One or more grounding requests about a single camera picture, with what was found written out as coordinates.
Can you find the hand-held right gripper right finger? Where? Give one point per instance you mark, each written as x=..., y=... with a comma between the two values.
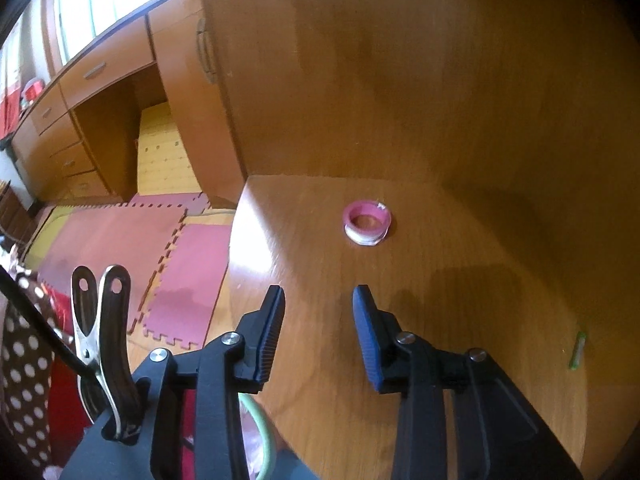
x=370, y=345

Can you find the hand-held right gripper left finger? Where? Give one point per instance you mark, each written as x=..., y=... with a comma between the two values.
x=267, y=345

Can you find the red bucket with green rim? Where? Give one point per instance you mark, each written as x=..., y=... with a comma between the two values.
x=267, y=440

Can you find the pink tape roll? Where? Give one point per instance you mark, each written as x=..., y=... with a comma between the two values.
x=370, y=239

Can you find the mauve foam mat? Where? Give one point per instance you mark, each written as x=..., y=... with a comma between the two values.
x=185, y=280

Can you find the metal spring clip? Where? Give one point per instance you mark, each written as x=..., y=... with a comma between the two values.
x=107, y=340

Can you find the pink foam mat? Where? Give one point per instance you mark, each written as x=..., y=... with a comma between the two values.
x=110, y=240

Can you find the small green stick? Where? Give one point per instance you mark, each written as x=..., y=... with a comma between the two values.
x=577, y=350

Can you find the yellow grid board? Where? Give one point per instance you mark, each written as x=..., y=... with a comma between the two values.
x=162, y=155

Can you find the wooden cabinet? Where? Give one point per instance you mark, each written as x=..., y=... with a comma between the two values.
x=190, y=110

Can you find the wooden corner shelf unit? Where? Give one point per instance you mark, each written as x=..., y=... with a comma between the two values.
x=450, y=85

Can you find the wooden desk with drawers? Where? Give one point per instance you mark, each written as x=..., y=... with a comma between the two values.
x=100, y=65

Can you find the red boxes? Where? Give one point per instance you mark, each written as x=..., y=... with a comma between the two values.
x=32, y=91

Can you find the window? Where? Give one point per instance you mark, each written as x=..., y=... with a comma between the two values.
x=100, y=0

